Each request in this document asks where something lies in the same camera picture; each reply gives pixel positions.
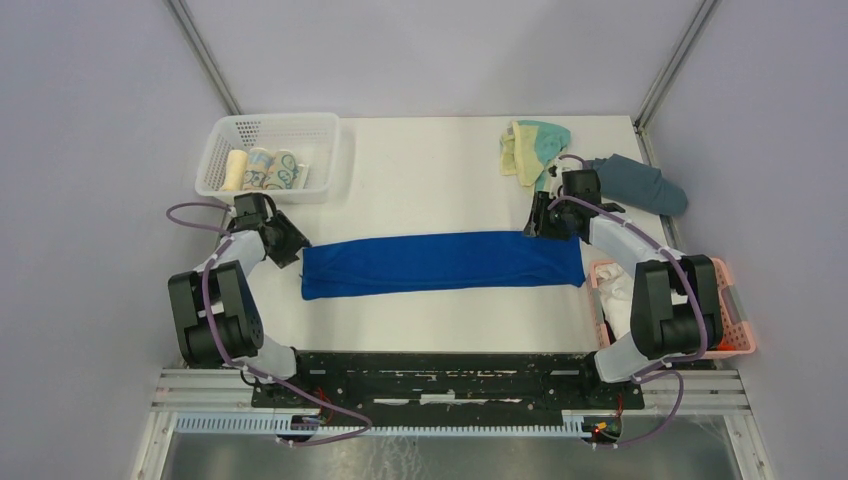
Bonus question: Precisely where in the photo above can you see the pink plastic basket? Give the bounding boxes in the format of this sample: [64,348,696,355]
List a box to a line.
[586,257,757,360]

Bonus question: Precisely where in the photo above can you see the patterned rolled towel right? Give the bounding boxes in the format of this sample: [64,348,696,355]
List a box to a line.
[262,150,309,190]

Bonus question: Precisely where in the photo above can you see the grey blue towel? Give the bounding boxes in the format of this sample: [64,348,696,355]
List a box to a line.
[585,154,689,217]

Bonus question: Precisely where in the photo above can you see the patterned rolled towel left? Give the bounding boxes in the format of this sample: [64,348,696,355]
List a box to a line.
[243,147,274,191]

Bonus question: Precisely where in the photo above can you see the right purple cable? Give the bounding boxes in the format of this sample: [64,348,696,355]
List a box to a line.
[546,153,710,450]

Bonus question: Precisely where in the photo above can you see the aluminium frame rails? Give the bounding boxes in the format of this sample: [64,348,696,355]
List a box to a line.
[131,369,775,479]

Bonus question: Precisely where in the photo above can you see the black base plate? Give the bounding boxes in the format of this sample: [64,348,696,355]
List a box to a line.
[240,350,646,430]

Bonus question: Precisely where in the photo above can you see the patterned rolled towel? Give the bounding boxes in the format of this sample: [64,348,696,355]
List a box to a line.
[262,150,309,190]
[243,147,274,191]

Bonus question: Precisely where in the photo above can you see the green yellow towel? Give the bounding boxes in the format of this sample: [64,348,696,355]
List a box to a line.
[499,120,572,191]

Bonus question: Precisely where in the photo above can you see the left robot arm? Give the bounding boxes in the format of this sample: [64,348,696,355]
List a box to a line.
[166,193,315,407]

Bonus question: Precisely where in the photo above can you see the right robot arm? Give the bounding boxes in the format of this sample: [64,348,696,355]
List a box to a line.
[524,167,724,408]

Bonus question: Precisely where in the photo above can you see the white plastic basket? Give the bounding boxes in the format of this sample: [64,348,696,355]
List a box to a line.
[195,113,341,204]

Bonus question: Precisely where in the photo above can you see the white cloth in pink basket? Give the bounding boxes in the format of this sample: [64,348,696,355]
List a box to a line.
[594,263,634,340]

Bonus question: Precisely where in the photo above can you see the orange item in basket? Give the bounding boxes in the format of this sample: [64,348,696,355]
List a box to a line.
[714,341,736,352]

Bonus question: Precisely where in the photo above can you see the cream rolled towel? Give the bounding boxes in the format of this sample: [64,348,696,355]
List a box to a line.
[219,149,248,192]

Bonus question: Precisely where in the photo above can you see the white cable duct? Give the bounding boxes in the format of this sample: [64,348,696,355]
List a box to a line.
[174,412,594,440]

